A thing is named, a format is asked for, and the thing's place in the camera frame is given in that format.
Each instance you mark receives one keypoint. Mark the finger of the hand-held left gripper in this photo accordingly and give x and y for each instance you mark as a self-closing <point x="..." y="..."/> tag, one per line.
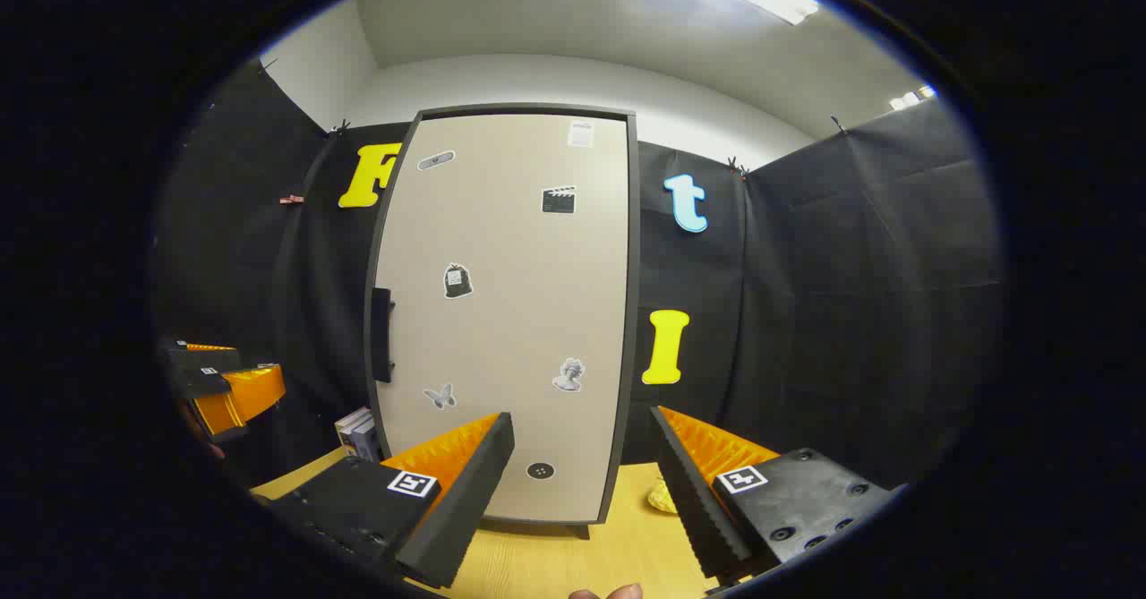
<point x="242" y="397"/>
<point x="201" y="355"/>

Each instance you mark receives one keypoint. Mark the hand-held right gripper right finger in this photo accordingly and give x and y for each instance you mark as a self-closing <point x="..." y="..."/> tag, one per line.
<point x="697" y="505"/>

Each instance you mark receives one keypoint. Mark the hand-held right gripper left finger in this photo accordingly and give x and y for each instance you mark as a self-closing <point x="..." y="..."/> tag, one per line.
<point x="461" y="500"/>

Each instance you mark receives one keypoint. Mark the beige cabinet door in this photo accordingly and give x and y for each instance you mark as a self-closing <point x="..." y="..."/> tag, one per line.
<point x="510" y="330"/>

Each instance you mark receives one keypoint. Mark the grey cabinet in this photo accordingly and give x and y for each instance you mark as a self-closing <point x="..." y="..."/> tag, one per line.
<point x="635" y="312"/>

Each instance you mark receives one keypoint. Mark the yellow cloth pad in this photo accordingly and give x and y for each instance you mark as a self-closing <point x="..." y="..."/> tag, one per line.
<point x="662" y="497"/>

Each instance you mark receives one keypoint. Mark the blue grey book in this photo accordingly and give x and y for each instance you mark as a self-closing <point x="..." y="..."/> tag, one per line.
<point x="370" y="445"/>

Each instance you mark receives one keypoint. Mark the white book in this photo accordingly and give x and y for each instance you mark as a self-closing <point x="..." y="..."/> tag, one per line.
<point x="347" y="424"/>

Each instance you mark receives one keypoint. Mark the black backdrop cloth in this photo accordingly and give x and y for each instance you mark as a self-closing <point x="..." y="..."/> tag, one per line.
<point x="806" y="295"/>

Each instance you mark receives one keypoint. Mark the black cloth clip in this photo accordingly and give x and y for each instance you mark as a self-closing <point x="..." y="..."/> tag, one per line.
<point x="340" y="125"/>

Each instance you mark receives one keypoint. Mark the small ceiling light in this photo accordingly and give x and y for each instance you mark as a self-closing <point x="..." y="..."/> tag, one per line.
<point x="911" y="98"/>

